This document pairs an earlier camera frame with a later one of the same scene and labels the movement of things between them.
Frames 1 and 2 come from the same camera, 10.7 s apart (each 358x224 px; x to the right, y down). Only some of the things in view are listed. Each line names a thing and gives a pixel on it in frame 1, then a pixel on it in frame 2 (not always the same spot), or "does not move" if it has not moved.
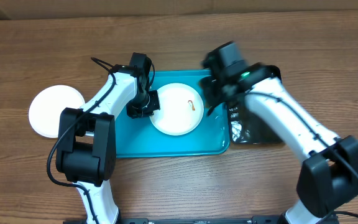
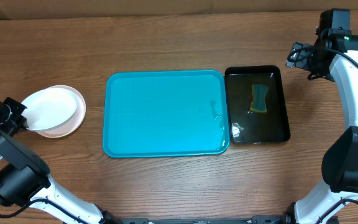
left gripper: (134, 113) to (20, 120)
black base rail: (269, 219) does not move
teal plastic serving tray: (181, 126) does not move
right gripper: (209, 94) to (300, 61)
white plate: (181, 109) to (49, 107)
